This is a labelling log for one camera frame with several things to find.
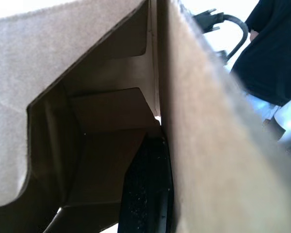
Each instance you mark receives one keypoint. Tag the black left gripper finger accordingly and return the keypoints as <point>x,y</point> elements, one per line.
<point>145,194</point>

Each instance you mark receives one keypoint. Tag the small brown cardboard box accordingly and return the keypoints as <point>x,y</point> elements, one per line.
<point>208,126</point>

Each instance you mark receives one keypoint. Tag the person in black top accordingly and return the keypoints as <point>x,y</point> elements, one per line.
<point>274,53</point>

